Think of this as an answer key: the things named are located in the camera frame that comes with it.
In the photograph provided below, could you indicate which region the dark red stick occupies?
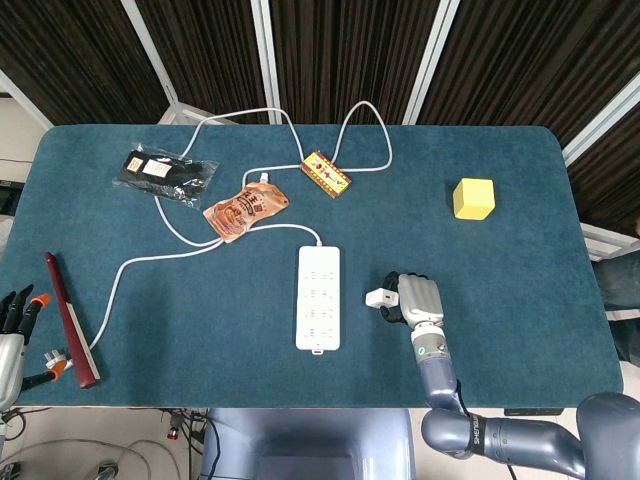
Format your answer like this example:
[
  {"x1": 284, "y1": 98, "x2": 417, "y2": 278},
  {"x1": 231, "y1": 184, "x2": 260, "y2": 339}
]
[{"x1": 43, "y1": 251, "x2": 102, "y2": 390}]

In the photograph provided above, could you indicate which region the teal velvet tablecloth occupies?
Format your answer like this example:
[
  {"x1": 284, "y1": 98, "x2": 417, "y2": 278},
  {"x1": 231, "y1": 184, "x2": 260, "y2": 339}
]
[{"x1": 0, "y1": 123, "x2": 625, "y2": 409}]

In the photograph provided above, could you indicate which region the white partition foot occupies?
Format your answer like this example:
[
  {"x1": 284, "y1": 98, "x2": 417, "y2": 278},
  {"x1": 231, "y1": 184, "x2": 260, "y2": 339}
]
[{"x1": 582, "y1": 222, "x2": 640, "y2": 264}]

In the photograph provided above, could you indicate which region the red yellow small box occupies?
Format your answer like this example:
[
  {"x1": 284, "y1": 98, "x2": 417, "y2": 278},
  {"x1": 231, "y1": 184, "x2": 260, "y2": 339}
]
[{"x1": 298, "y1": 150, "x2": 353, "y2": 200}]

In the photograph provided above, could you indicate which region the white partition post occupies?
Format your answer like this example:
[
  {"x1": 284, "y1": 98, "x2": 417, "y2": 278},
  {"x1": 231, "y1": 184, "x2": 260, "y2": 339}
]
[
  {"x1": 402, "y1": 0, "x2": 461, "y2": 126},
  {"x1": 119, "y1": 0, "x2": 187, "y2": 114},
  {"x1": 0, "y1": 68, "x2": 54, "y2": 130},
  {"x1": 251, "y1": 0, "x2": 282, "y2": 125},
  {"x1": 562, "y1": 74, "x2": 640, "y2": 166}
]

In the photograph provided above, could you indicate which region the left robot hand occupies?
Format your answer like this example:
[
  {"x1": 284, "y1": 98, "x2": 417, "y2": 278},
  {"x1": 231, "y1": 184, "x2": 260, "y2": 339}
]
[{"x1": 0, "y1": 283, "x2": 76, "y2": 412}]

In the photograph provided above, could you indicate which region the white power adapter plug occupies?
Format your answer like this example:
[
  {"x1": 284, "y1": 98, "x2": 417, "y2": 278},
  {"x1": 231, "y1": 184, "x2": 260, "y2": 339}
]
[{"x1": 365, "y1": 287, "x2": 400, "y2": 307}]

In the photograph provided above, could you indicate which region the dark ribbed partition panel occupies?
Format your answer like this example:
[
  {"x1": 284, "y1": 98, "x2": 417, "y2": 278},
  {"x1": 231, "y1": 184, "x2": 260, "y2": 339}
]
[
  {"x1": 567, "y1": 114, "x2": 640, "y2": 236},
  {"x1": 134, "y1": 0, "x2": 271, "y2": 124},
  {"x1": 269, "y1": 0, "x2": 441, "y2": 125},
  {"x1": 0, "y1": 0, "x2": 169, "y2": 126},
  {"x1": 417, "y1": 0, "x2": 640, "y2": 146}
]

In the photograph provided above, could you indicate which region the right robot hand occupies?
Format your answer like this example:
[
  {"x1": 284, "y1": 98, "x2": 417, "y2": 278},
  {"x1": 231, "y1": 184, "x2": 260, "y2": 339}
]
[{"x1": 378, "y1": 271, "x2": 446, "y2": 330}]

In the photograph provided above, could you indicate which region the orange snack pouch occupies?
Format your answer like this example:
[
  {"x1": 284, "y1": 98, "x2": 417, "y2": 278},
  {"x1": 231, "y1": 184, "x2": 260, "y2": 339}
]
[{"x1": 202, "y1": 172, "x2": 290, "y2": 245}]

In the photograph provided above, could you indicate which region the yellow foam cube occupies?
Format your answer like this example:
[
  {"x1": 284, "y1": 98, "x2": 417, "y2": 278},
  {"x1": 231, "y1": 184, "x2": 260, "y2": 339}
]
[{"x1": 452, "y1": 177, "x2": 496, "y2": 221}]

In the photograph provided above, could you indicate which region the black item in clear bag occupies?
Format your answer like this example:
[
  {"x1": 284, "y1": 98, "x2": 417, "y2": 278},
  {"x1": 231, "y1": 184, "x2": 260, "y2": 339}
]
[{"x1": 111, "y1": 143, "x2": 220, "y2": 210}]

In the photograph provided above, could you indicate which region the white power strip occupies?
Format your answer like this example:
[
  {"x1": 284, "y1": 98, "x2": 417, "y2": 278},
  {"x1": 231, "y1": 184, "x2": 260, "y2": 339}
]
[{"x1": 294, "y1": 244, "x2": 343, "y2": 357}]

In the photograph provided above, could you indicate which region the black equipment box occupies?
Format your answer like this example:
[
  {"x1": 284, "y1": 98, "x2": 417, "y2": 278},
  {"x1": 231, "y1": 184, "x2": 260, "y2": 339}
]
[{"x1": 0, "y1": 179, "x2": 24, "y2": 217}]

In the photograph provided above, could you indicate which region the white power strip cable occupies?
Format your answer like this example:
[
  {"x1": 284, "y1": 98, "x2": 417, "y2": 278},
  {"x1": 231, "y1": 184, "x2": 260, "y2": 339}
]
[{"x1": 43, "y1": 100, "x2": 393, "y2": 371}]

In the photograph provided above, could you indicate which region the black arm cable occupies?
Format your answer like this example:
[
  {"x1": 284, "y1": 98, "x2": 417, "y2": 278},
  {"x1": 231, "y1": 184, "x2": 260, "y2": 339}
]
[{"x1": 453, "y1": 378, "x2": 472, "y2": 417}]

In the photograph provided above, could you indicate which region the blue grey robot torso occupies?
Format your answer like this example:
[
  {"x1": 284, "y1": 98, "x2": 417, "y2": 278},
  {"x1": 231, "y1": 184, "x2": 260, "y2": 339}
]
[{"x1": 199, "y1": 407, "x2": 416, "y2": 480}]

